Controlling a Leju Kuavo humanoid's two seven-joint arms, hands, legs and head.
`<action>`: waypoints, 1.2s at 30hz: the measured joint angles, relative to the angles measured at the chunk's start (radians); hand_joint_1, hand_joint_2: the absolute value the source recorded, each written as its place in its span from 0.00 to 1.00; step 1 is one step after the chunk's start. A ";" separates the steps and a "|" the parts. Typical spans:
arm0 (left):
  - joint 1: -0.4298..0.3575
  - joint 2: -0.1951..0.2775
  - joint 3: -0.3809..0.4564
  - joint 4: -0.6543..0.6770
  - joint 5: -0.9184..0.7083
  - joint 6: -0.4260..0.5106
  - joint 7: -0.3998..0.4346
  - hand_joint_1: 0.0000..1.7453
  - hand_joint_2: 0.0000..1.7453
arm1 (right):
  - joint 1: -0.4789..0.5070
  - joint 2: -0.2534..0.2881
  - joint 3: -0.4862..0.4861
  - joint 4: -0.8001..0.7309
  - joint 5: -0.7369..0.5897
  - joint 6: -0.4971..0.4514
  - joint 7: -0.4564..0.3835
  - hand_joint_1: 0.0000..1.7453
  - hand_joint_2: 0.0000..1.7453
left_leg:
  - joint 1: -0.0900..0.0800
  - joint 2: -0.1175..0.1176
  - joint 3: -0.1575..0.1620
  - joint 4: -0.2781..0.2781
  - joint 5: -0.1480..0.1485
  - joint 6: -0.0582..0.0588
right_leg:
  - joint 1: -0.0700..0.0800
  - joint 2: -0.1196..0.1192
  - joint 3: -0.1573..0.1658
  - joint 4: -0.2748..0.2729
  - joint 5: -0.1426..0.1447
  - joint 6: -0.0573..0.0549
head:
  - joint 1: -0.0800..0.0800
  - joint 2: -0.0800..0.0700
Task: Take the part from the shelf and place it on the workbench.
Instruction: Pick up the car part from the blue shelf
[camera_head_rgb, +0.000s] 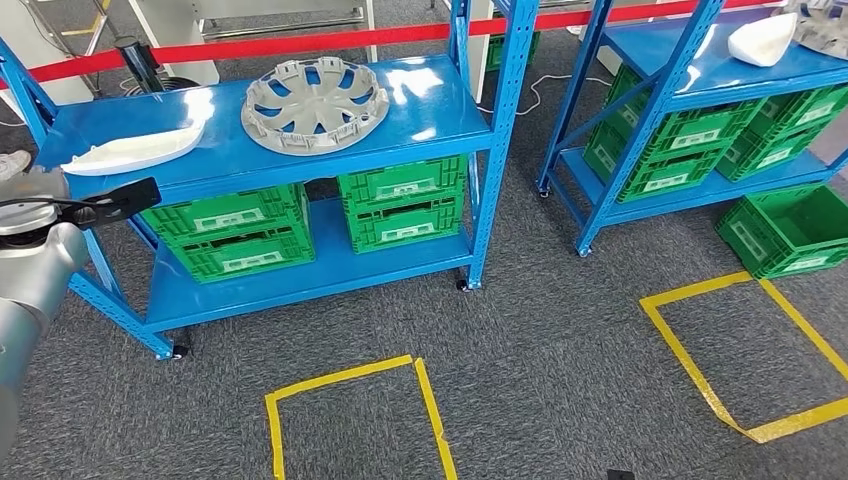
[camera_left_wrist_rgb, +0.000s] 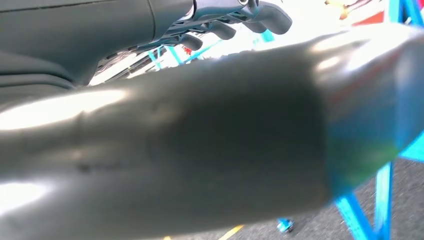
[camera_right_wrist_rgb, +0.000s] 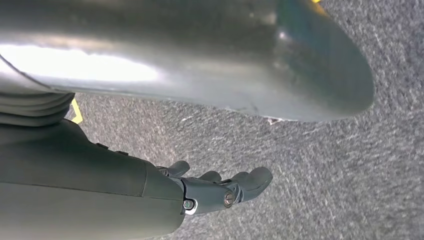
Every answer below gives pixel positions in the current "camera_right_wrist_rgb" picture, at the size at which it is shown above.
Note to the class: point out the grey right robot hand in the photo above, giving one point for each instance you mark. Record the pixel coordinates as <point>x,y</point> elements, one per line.
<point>82,192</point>

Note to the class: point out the yellow floor tape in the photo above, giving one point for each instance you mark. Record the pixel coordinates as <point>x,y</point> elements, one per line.
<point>77,112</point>

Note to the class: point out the robot body shell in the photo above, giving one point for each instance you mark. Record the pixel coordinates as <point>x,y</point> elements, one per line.
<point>198,49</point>

